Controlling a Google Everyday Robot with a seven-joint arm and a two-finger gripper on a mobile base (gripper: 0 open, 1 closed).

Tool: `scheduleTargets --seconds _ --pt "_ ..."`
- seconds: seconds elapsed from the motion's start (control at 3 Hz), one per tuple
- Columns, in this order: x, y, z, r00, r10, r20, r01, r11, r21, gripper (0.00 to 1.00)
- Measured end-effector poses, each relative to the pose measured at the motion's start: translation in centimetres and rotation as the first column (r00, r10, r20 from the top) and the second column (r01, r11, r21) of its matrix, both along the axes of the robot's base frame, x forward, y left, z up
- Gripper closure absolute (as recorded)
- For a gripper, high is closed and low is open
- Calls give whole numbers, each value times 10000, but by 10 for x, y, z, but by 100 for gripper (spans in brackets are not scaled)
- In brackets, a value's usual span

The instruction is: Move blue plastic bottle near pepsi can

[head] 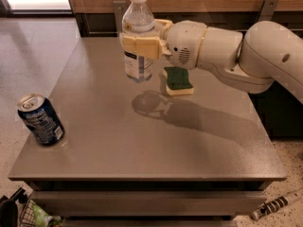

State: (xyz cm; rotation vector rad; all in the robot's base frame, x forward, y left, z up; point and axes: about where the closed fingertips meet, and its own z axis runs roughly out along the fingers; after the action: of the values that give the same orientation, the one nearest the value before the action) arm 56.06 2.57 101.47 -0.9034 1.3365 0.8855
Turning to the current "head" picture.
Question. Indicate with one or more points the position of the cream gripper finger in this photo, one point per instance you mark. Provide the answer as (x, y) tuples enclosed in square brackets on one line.
[(149, 47), (161, 26)]

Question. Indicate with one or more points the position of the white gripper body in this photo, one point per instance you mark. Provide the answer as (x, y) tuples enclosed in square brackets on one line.
[(184, 43)]

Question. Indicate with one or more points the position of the clear blue plastic water bottle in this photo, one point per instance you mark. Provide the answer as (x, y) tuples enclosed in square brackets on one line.
[(136, 20)]

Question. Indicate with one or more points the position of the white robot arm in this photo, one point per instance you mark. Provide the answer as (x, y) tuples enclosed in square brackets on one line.
[(250, 62)]

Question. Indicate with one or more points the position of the blue pepsi can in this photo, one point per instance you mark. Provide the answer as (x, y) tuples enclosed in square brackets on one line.
[(39, 116)]

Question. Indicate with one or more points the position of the green and yellow sponge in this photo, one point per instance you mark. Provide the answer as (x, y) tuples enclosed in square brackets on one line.
[(177, 81)]

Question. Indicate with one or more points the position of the grey cabinet drawer front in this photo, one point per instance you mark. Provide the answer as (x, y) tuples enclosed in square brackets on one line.
[(148, 203)]

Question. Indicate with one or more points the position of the black and white striped tool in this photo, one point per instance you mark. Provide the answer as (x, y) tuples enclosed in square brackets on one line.
[(275, 205)]

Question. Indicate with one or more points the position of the black object at floor corner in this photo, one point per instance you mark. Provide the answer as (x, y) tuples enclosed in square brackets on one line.
[(9, 209)]

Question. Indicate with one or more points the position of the left metal wall bracket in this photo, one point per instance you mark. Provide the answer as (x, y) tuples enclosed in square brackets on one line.
[(120, 7)]

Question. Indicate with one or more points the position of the metal wall bracket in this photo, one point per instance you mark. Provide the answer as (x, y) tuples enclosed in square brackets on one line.
[(267, 10), (120, 7)]

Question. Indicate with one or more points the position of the right metal wall bracket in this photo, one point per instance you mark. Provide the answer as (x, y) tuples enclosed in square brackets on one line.
[(267, 10)]

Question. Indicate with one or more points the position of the wire basket with green bag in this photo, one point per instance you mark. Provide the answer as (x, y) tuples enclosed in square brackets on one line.
[(33, 215)]

